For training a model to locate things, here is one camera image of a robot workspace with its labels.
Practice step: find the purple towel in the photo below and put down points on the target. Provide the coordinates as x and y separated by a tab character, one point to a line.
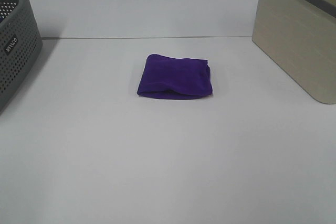
175	79

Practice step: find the grey perforated plastic basket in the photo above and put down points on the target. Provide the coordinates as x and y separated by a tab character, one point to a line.
21	44

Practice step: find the beige storage bin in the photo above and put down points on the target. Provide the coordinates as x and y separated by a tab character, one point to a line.
299	36

